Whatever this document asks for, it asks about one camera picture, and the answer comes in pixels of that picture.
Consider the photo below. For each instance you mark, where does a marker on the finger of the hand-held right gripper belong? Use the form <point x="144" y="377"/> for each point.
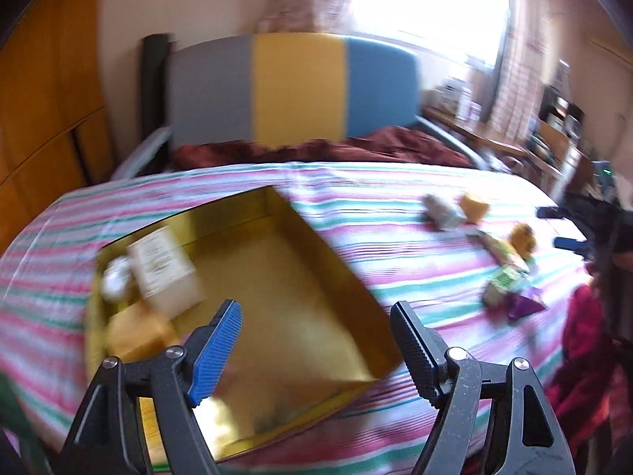
<point x="568" y="244"/>
<point x="549" y="212"/>

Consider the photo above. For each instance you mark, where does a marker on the dark red blanket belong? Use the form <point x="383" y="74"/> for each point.
<point x="346" y="151"/>

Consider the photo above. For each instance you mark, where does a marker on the gold tin box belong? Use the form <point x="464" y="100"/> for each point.
<point x="296" y="297"/>

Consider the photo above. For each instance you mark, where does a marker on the green white tube packet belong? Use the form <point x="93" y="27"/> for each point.
<point x="502" y="282"/>

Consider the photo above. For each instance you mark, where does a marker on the yellow sponge block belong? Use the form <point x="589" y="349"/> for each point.
<point x="474" y="206"/>

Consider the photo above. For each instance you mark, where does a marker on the white sock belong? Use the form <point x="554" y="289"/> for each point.
<point x="116" y="279"/>

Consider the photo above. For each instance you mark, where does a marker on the person's red clothing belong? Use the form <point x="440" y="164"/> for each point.
<point x="583" y="356"/>

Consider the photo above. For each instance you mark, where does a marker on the yellow sock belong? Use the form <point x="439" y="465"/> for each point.
<point x="524" y="240"/>

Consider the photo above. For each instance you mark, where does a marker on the white cardboard box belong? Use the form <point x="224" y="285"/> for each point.
<point x="457" y="94"/>

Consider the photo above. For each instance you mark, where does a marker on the cluttered storage shelf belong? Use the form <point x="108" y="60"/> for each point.
<point x="564" y="118"/>

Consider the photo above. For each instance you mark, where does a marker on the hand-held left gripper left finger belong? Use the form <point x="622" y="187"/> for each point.
<point x="217" y="351"/>

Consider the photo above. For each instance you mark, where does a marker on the window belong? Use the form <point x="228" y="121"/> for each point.
<point x="435" y="5"/>

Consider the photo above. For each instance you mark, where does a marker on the grey sock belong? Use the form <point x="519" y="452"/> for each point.
<point x="442" y="210"/>

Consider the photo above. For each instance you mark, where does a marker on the yellow package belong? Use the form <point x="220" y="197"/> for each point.
<point x="138" y="334"/>

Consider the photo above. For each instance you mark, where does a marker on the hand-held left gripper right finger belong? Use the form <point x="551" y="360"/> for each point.
<point x="415" y="351"/>

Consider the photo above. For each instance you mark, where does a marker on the grey bed side rail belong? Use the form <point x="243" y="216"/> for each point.
<point x="452" y="138"/>
<point x="141" y="153"/>

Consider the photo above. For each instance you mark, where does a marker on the wooden wardrobe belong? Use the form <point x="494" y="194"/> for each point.
<point x="44" y="84"/>

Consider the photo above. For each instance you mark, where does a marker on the purple packet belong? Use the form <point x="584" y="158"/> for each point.
<point x="526" y="303"/>

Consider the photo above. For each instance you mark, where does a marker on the wooden desk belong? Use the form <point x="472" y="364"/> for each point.
<point x="494" y="141"/>

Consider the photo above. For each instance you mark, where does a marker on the grey yellow blue headboard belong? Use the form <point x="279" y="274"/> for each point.
<point x="296" y="89"/>

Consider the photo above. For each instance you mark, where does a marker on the beige carton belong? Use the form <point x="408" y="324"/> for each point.
<point x="163" y="269"/>

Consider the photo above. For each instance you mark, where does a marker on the striped bed sheet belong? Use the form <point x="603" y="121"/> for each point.
<point x="346" y="193"/>

